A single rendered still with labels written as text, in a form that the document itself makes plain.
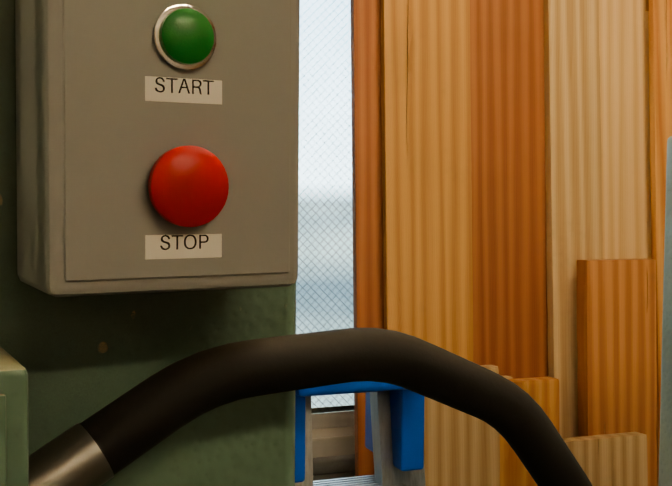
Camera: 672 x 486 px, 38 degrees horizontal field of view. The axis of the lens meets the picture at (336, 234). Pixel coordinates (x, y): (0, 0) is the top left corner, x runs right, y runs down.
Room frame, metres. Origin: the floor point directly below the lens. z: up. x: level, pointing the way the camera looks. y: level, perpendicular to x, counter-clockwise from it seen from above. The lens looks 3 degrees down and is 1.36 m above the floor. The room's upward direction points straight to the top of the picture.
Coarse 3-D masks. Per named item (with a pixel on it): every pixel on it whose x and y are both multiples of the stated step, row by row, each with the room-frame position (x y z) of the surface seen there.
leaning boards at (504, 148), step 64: (384, 0) 1.82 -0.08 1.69; (448, 0) 1.86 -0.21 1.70; (512, 0) 1.95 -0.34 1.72; (576, 0) 1.97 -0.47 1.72; (640, 0) 2.06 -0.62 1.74; (384, 64) 1.81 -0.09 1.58; (448, 64) 1.85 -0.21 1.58; (512, 64) 1.94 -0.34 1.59; (576, 64) 1.97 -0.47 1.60; (640, 64) 2.05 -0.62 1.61; (384, 128) 1.81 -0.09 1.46; (448, 128) 1.85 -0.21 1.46; (512, 128) 1.93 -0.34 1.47; (576, 128) 1.96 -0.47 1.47; (640, 128) 2.04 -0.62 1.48; (384, 192) 1.80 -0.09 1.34; (448, 192) 1.84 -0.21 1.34; (512, 192) 1.92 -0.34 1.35; (576, 192) 1.95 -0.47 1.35; (640, 192) 2.03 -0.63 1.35; (384, 256) 1.80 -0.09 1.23; (448, 256) 1.83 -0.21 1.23; (512, 256) 1.92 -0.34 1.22; (576, 256) 1.94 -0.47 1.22; (640, 256) 2.03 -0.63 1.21; (384, 320) 1.80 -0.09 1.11; (448, 320) 1.83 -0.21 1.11; (512, 320) 1.91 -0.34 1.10; (576, 320) 1.93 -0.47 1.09; (640, 320) 1.90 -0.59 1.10; (576, 384) 1.92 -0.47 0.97; (640, 384) 1.90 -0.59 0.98; (448, 448) 1.68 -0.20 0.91; (576, 448) 1.72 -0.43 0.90; (640, 448) 1.76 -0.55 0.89
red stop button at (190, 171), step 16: (160, 160) 0.36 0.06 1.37; (176, 160) 0.36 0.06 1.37; (192, 160) 0.36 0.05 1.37; (208, 160) 0.36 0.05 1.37; (160, 176) 0.36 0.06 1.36; (176, 176) 0.36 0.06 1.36; (192, 176) 0.36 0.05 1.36; (208, 176) 0.36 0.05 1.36; (224, 176) 0.37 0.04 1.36; (160, 192) 0.36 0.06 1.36; (176, 192) 0.36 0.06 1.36; (192, 192) 0.36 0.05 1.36; (208, 192) 0.36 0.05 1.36; (224, 192) 0.37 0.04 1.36; (160, 208) 0.36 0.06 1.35; (176, 208) 0.36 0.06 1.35; (192, 208) 0.36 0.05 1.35; (208, 208) 0.36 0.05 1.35; (176, 224) 0.36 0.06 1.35; (192, 224) 0.36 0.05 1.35
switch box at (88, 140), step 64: (64, 0) 0.35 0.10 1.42; (128, 0) 0.36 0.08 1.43; (192, 0) 0.37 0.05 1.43; (256, 0) 0.38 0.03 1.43; (64, 64) 0.35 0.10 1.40; (128, 64) 0.36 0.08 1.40; (256, 64) 0.38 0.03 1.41; (64, 128) 0.35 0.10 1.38; (128, 128) 0.36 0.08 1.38; (192, 128) 0.37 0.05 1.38; (256, 128) 0.38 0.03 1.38; (64, 192) 0.35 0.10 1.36; (128, 192) 0.36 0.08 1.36; (256, 192) 0.38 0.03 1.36; (64, 256) 0.35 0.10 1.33; (128, 256) 0.36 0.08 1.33; (256, 256) 0.38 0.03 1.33
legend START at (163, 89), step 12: (156, 84) 0.36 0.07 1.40; (168, 84) 0.37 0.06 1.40; (180, 84) 0.37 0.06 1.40; (192, 84) 0.37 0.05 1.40; (204, 84) 0.37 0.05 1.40; (216, 84) 0.38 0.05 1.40; (156, 96) 0.36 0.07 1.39; (168, 96) 0.37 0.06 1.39; (180, 96) 0.37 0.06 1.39; (192, 96) 0.37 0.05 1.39; (204, 96) 0.37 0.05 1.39; (216, 96) 0.38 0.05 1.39
